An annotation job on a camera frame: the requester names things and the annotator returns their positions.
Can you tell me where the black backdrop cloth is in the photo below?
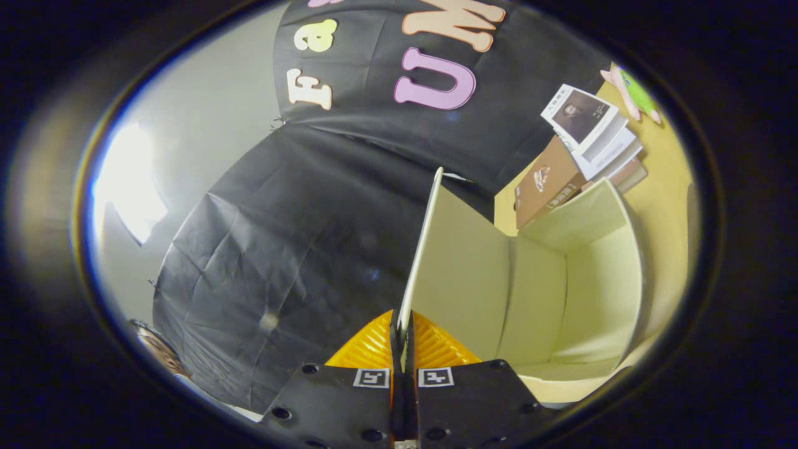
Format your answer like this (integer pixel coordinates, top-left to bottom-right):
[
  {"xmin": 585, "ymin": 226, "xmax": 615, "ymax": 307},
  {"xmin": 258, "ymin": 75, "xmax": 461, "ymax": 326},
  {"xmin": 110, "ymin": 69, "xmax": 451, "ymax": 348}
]
[{"xmin": 153, "ymin": 0, "xmax": 618, "ymax": 415}]

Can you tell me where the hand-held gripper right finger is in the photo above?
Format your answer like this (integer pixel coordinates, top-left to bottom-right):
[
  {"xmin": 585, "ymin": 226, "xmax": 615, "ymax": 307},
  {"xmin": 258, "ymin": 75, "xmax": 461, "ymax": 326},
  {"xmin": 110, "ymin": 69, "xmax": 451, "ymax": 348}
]
[{"xmin": 404, "ymin": 311, "xmax": 557, "ymax": 449}]

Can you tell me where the ceiling light panel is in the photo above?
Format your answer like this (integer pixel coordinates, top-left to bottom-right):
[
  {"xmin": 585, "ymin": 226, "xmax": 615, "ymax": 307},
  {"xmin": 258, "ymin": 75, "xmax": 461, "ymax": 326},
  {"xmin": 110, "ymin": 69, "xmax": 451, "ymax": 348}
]
[{"xmin": 92, "ymin": 123, "xmax": 169, "ymax": 245}]

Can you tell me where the brown cover book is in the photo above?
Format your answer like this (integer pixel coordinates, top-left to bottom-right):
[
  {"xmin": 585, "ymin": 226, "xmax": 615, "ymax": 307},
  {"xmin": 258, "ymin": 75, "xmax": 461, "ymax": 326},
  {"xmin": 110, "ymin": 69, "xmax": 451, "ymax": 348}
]
[{"xmin": 514, "ymin": 134, "xmax": 587, "ymax": 231}]

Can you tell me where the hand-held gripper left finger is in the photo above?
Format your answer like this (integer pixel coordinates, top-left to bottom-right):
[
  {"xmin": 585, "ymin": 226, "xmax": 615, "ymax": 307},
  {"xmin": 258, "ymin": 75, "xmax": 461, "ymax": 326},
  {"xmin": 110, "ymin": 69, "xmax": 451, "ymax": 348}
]
[{"xmin": 257, "ymin": 309, "xmax": 401, "ymax": 449}]

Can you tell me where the green and pink plush toy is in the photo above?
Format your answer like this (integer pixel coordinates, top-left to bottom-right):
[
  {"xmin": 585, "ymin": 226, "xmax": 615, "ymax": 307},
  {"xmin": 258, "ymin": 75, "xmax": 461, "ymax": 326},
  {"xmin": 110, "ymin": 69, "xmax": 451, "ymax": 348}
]
[{"xmin": 600, "ymin": 62, "xmax": 662, "ymax": 125}]

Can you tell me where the plain white book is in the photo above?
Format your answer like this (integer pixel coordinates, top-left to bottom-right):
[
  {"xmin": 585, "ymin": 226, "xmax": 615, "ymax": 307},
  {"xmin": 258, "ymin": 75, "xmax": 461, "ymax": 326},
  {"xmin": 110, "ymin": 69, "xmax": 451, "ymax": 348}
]
[{"xmin": 574, "ymin": 115, "xmax": 643, "ymax": 183}]

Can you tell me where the thin brown book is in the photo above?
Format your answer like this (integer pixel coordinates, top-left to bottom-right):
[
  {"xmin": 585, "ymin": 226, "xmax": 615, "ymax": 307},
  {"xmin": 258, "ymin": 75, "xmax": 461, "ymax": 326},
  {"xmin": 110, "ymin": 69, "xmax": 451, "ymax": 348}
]
[{"xmin": 611, "ymin": 158, "xmax": 649, "ymax": 195}]

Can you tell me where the grey storage box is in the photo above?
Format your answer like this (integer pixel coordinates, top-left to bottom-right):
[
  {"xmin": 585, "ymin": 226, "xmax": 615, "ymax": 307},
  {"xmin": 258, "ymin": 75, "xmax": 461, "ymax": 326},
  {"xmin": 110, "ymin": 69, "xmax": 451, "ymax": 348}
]
[{"xmin": 398, "ymin": 167, "xmax": 656, "ymax": 403}]

